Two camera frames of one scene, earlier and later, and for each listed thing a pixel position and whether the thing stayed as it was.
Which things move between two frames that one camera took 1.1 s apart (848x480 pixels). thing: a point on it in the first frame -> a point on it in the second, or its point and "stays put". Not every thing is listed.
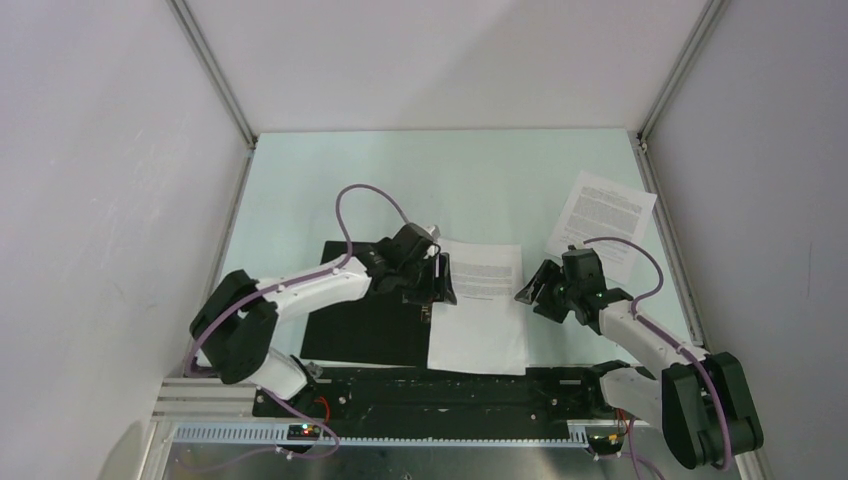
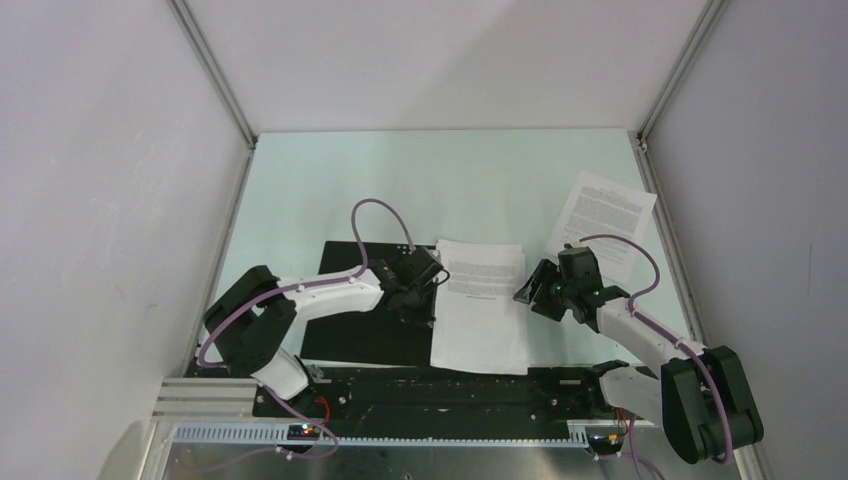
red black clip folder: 378,327 stays put
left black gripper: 437,288 -> 423,316
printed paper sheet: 485,332 stays put
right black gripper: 546,308 stays put
